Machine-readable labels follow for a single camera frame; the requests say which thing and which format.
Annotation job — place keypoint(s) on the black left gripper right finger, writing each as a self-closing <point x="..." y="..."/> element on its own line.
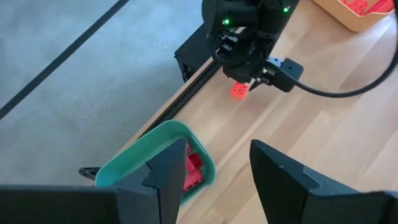
<point x="280" y="186"/>

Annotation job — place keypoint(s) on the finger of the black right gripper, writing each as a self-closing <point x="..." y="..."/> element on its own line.
<point x="257" y="84"/>

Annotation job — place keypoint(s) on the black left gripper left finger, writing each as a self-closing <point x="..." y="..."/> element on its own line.
<point x="168" y="186"/>

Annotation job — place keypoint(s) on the orange square block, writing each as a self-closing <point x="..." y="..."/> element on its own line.
<point x="239" y="91"/>

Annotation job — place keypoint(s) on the red long block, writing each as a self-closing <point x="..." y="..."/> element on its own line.
<point x="193" y="182"/>

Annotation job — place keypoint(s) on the red square block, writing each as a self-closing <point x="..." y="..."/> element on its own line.
<point x="196" y="161"/>

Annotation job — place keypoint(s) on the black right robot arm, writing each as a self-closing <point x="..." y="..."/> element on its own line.
<point x="248" y="25"/>

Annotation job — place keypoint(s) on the teal plastic bin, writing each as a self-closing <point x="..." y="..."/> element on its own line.
<point x="140" y="149"/>

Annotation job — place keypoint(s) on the black bar fixture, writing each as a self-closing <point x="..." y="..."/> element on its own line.
<point x="192" y="56"/>

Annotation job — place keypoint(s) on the yellow plastic bin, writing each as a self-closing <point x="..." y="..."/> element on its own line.
<point x="351" y="25"/>

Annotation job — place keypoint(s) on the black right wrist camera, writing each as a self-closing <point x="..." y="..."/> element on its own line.
<point x="286" y="74"/>

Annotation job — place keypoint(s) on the black table frame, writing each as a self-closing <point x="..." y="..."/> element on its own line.
<point x="183" y="102"/>

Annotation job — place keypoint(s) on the small black bracket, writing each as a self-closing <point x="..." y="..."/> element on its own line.
<point x="90" y="173"/>

